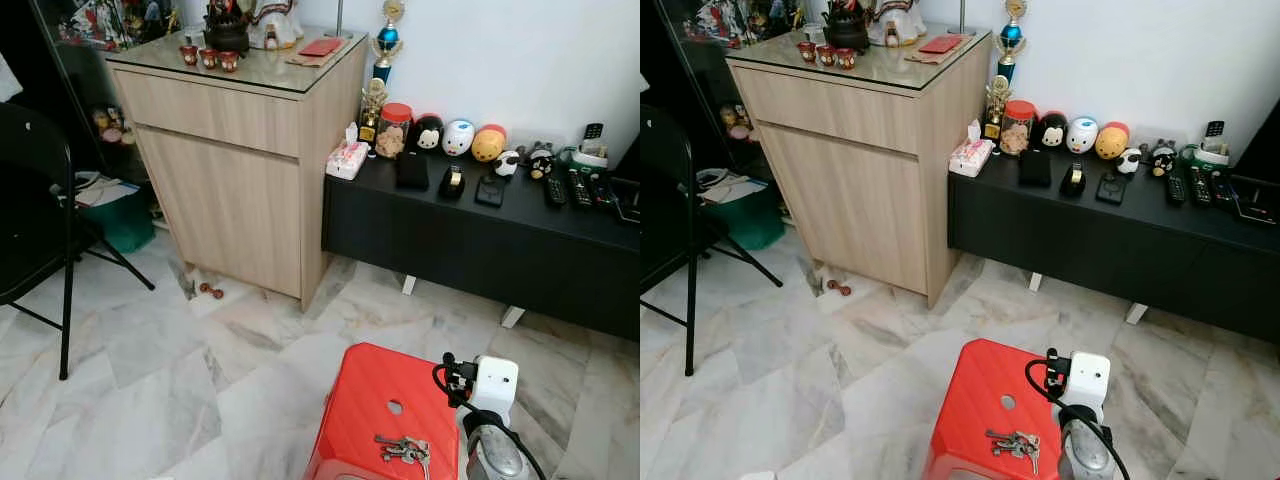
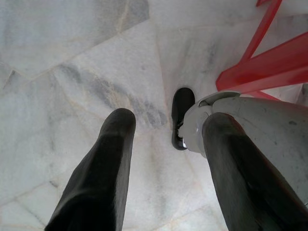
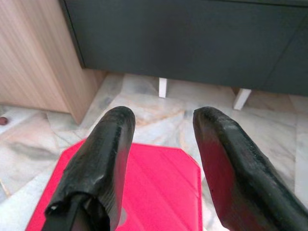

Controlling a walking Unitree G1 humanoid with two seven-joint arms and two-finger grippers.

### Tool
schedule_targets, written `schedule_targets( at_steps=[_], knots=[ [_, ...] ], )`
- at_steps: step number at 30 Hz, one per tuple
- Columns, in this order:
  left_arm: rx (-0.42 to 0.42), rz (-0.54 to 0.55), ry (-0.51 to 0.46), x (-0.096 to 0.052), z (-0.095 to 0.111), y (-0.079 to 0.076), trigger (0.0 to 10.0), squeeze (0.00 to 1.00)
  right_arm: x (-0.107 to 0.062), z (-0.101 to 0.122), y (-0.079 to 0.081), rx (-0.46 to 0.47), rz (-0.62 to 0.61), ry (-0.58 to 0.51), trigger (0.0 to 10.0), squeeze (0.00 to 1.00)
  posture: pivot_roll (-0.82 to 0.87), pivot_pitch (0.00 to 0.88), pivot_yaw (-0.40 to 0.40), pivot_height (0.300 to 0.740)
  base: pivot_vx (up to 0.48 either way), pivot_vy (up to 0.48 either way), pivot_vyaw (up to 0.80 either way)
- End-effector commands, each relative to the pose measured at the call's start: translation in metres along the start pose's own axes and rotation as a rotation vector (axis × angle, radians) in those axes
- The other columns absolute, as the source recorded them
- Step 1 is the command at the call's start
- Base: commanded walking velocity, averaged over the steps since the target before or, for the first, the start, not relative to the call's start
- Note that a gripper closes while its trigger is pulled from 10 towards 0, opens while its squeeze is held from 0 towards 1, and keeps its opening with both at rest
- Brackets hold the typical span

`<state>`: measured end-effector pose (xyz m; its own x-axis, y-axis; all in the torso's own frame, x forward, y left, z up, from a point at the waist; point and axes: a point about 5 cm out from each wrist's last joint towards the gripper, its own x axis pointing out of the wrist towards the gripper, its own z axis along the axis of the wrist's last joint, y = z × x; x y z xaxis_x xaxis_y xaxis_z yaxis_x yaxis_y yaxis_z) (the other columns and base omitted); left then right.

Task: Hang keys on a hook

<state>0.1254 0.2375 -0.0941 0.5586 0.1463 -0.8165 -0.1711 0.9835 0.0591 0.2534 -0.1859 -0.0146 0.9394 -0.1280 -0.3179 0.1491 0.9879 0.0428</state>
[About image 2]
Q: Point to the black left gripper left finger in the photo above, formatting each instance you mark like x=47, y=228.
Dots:
x=96, y=173

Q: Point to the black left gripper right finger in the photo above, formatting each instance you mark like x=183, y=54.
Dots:
x=240, y=173

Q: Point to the black robot foot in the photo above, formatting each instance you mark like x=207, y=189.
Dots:
x=183, y=101

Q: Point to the red plastic stool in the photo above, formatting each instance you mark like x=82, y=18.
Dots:
x=276, y=67

